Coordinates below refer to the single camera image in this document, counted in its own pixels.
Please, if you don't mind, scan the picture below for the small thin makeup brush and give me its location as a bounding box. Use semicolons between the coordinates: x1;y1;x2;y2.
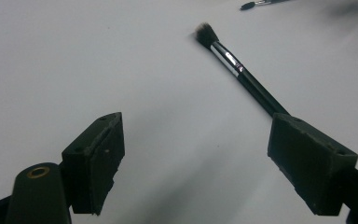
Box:
240;0;293;11

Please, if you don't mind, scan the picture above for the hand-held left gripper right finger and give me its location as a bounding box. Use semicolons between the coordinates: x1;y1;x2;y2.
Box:
267;112;358;217

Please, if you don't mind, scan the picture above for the black fluffy makeup brush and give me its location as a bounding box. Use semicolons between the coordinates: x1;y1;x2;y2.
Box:
194;21;291;119

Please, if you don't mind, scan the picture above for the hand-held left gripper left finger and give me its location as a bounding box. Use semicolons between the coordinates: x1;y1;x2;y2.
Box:
61;111;126;217

